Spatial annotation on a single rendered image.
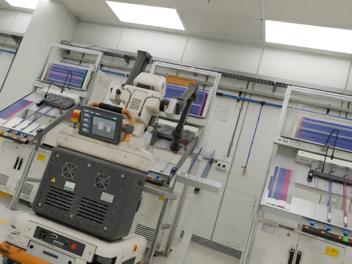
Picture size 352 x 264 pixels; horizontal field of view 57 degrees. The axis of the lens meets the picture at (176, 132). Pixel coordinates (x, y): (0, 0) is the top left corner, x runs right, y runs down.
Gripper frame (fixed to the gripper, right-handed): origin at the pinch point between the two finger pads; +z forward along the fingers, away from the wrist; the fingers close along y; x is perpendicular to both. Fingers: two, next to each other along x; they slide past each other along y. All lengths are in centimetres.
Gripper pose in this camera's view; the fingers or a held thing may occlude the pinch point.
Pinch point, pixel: (175, 154)
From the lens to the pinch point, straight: 303.8
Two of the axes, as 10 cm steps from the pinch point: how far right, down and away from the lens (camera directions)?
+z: -0.3, 8.2, 5.8
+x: -3.9, 5.2, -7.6
